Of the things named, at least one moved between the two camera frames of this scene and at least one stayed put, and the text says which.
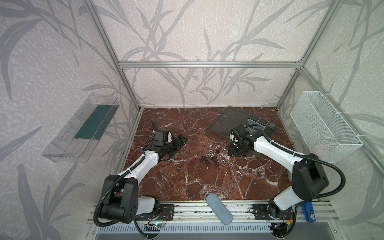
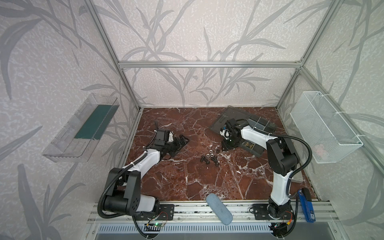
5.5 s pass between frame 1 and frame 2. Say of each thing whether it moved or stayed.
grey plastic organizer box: stayed
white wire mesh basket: stayed
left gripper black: stayed
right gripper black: moved
